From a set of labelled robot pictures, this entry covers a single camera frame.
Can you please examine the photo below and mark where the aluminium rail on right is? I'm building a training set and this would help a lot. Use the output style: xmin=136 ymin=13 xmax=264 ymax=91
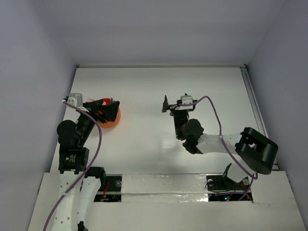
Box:
xmin=235 ymin=68 xmax=278 ymax=175

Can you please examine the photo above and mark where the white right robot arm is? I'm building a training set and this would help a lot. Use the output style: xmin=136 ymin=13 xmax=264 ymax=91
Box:
xmin=162 ymin=94 xmax=279 ymax=178

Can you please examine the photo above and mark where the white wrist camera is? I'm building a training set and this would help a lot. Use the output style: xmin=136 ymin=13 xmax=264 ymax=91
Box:
xmin=62 ymin=93 xmax=88 ymax=112
xmin=177 ymin=93 xmax=197 ymax=106

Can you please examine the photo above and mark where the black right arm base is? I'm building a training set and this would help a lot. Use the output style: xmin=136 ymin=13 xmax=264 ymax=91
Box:
xmin=205 ymin=163 xmax=253 ymax=202

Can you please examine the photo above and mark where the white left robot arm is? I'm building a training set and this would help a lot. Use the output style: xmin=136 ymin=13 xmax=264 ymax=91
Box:
xmin=43 ymin=97 xmax=120 ymax=231

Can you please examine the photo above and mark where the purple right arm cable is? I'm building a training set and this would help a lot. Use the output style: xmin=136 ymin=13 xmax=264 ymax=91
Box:
xmin=179 ymin=95 xmax=258 ymax=201

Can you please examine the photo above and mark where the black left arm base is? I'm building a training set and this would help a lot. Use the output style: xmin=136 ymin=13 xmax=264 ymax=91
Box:
xmin=94 ymin=175 xmax=122 ymax=203

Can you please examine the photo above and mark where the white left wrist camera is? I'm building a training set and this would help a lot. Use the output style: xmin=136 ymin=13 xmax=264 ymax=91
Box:
xmin=62 ymin=93 xmax=88 ymax=112

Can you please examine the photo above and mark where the orange round organizer container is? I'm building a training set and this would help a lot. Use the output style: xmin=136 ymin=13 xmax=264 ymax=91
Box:
xmin=100 ymin=98 xmax=121 ymax=128

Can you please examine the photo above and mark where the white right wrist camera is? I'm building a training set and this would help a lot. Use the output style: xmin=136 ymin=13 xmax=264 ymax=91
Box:
xmin=177 ymin=93 xmax=197 ymax=106

